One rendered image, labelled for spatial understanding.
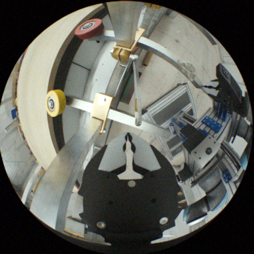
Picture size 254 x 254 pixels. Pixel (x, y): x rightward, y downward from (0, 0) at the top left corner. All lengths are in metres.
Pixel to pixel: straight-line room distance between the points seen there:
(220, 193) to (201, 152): 0.28
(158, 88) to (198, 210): 1.29
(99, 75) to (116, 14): 0.38
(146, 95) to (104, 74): 0.76
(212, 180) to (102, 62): 0.84
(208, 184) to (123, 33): 0.59
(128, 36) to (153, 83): 1.00
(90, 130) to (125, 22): 0.22
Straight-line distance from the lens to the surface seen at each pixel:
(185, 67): 0.28
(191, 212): 0.51
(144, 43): 0.25
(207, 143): 0.39
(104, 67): 0.47
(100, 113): 0.22
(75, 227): 0.37
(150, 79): 1.13
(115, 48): 0.22
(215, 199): 0.51
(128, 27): 0.16
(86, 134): 0.16
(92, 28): 0.26
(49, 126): 0.33
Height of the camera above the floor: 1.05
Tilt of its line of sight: 63 degrees down
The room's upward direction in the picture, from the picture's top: 179 degrees clockwise
